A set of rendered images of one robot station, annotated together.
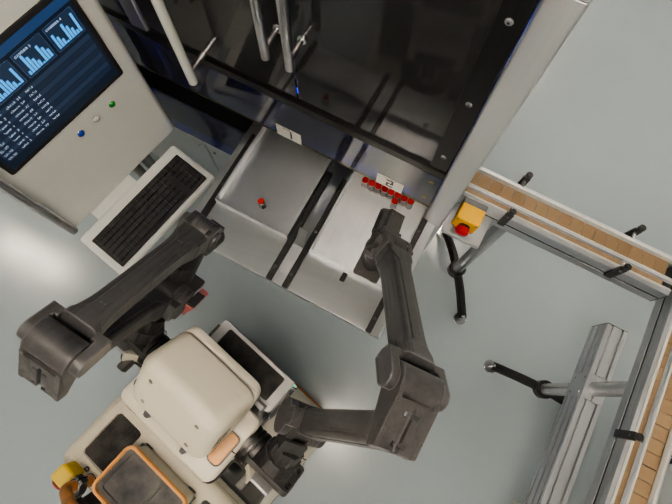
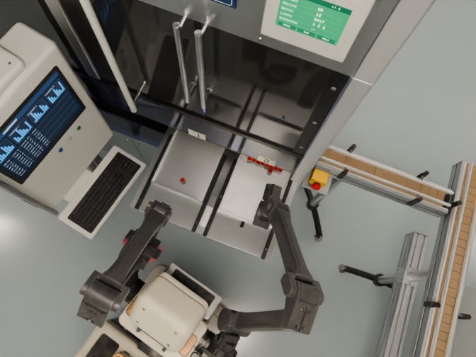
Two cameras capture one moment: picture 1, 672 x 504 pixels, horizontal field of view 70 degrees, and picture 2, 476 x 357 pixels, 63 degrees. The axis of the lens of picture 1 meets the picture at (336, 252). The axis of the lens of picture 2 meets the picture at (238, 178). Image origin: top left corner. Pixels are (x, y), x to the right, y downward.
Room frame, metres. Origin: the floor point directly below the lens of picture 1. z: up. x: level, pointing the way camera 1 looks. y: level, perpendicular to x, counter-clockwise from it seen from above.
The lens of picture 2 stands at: (0.02, 0.11, 2.66)
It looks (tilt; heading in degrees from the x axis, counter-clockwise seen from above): 73 degrees down; 346
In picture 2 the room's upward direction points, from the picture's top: 9 degrees clockwise
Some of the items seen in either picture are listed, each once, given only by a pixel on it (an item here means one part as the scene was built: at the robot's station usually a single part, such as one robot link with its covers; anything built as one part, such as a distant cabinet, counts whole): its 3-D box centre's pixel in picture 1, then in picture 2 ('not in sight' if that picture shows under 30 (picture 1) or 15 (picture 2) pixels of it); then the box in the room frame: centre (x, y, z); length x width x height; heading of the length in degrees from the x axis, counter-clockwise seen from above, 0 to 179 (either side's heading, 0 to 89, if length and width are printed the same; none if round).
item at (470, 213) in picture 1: (469, 216); (319, 176); (0.50, -0.39, 1.00); 0.08 x 0.07 x 0.07; 154
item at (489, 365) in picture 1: (539, 389); (377, 280); (0.04, -0.94, 0.07); 0.50 x 0.08 x 0.14; 64
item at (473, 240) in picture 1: (467, 221); (318, 178); (0.54, -0.42, 0.87); 0.14 x 0.13 x 0.02; 154
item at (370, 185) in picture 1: (387, 193); (264, 165); (0.61, -0.16, 0.90); 0.18 x 0.02 x 0.05; 65
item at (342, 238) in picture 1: (371, 223); (256, 186); (0.51, -0.11, 0.90); 0.34 x 0.26 x 0.04; 155
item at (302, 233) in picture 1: (293, 251); (207, 210); (0.40, 0.13, 0.91); 0.14 x 0.03 x 0.06; 154
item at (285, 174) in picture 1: (278, 175); (190, 161); (0.66, 0.20, 0.90); 0.34 x 0.26 x 0.04; 154
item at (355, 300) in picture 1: (314, 220); (218, 188); (0.52, 0.07, 0.87); 0.70 x 0.48 x 0.02; 64
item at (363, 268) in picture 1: (374, 257); (264, 213); (0.31, -0.09, 1.19); 0.10 x 0.07 x 0.07; 154
